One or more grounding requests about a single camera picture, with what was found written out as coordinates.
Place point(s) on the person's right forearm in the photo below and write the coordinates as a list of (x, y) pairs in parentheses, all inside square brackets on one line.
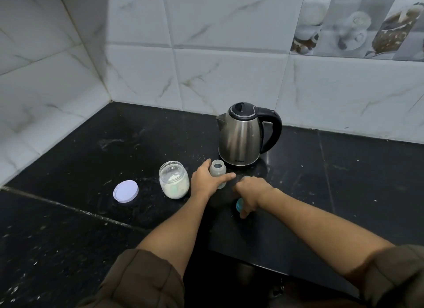
[(318, 231)]

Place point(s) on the person's left thumb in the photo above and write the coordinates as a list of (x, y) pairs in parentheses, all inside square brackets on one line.
[(223, 177)]

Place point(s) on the person's right hand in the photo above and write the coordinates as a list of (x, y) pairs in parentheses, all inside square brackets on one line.
[(251, 192)]

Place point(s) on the stainless steel electric kettle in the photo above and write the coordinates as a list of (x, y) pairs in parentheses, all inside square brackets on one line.
[(245, 135)]

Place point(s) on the brown sleeve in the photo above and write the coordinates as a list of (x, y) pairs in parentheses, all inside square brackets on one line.
[(394, 276), (135, 281)]

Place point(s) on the person's left hand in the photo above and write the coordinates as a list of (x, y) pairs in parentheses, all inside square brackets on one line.
[(202, 183)]

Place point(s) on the brown right sleeve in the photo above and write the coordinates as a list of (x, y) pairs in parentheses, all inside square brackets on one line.
[(394, 276)]

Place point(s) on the clear baby bottle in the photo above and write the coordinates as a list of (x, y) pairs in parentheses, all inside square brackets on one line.
[(218, 172)]

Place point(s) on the person's left forearm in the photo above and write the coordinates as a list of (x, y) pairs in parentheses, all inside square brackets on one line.
[(177, 231)]

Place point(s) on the glass jar with white powder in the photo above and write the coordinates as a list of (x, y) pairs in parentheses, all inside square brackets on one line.
[(173, 180)]

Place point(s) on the person's right fingers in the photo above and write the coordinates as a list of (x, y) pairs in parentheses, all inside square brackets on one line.
[(244, 210)]

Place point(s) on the blue bottle cap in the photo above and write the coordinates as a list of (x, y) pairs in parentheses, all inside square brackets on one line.
[(239, 205)]

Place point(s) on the brown left sleeve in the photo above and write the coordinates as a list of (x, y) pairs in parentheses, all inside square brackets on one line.
[(135, 281)]

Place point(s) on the pale lilac jar lid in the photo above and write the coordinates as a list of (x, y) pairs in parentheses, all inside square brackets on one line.
[(125, 192)]

